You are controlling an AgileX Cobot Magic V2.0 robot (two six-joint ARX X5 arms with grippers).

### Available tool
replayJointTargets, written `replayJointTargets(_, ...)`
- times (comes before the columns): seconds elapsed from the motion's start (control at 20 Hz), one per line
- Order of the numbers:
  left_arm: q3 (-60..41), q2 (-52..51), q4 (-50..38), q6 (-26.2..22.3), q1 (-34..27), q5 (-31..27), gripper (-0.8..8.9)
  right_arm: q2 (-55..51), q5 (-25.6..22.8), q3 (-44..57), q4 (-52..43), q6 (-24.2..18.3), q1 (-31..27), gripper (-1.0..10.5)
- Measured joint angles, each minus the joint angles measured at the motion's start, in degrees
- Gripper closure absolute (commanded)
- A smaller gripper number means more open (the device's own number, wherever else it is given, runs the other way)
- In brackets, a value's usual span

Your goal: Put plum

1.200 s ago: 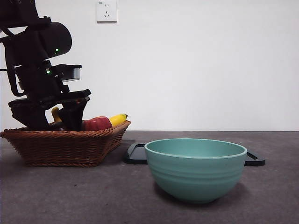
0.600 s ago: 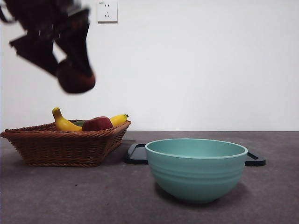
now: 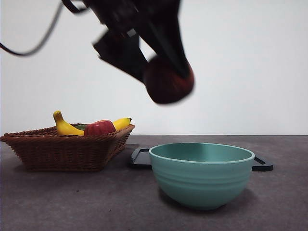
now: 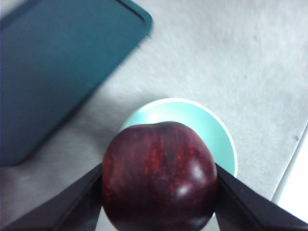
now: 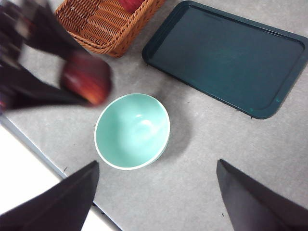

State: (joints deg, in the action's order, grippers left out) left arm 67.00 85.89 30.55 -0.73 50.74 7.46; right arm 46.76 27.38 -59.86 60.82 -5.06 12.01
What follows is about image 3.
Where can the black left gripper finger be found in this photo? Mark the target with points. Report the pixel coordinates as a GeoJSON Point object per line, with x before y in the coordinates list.
{"type": "Point", "coordinates": [120, 55]}
{"type": "Point", "coordinates": [169, 45]}

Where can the dark rectangular tray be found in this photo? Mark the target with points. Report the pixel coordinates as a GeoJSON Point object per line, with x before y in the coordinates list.
{"type": "Point", "coordinates": [142, 161]}

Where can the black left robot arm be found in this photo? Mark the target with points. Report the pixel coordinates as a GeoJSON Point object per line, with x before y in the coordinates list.
{"type": "Point", "coordinates": [134, 12]}

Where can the green avocado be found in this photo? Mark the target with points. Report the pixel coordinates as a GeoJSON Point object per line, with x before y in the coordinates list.
{"type": "Point", "coordinates": [80, 127]}

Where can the yellow banana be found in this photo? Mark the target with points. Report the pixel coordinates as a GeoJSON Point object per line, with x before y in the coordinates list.
{"type": "Point", "coordinates": [62, 127]}

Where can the brown wicker basket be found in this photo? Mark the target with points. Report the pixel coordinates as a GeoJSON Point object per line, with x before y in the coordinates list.
{"type": "Point", "coordinates": [62, 151]}

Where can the red apple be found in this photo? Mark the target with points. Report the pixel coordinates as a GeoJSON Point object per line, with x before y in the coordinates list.
{"type": "Point", "coordinates": [99, 127]}

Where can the teal ceramic bowl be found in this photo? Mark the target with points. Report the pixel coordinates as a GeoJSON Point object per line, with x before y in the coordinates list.
{"type": "Point", "coordinates": [202, 178]}

